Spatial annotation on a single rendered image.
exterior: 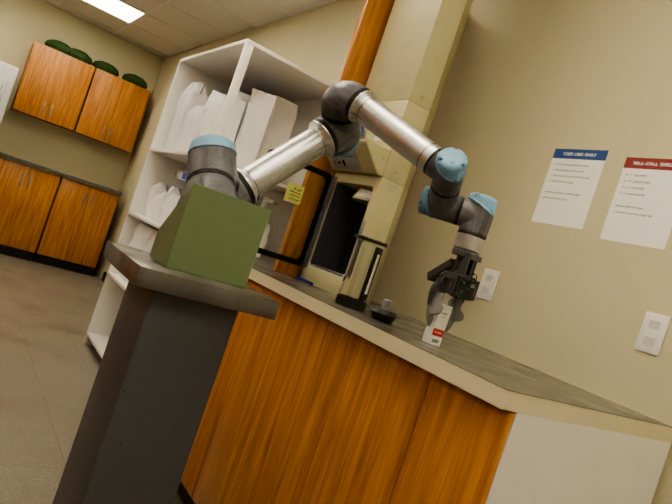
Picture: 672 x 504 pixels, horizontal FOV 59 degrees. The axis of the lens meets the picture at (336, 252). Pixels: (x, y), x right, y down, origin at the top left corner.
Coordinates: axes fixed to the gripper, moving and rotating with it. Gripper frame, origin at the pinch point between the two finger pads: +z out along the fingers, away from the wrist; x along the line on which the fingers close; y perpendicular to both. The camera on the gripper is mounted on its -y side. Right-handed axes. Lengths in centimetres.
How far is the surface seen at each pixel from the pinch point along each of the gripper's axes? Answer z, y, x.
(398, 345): 7.4, 8.5, -13.8
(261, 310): 8, 9, -49
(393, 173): -44, -68, 5
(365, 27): -102, -102, -13
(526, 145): -71, -54, 47
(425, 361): 7.9, 18.5, -11.6
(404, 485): 35.7, 21.0, -8.0
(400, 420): 23.6, 13.5, -9.7
